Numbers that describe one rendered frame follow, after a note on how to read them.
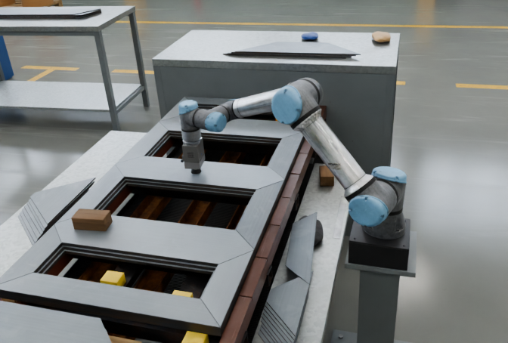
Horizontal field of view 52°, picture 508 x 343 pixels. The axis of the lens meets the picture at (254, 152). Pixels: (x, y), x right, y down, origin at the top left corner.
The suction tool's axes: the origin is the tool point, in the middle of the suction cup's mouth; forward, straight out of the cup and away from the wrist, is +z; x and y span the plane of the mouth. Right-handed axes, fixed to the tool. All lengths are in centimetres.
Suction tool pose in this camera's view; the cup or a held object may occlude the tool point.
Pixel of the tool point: (196, 174)
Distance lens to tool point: 217.8
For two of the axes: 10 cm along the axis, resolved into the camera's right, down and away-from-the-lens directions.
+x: 9.8, 0.3, -1.8
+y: -1.7, 4.7, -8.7
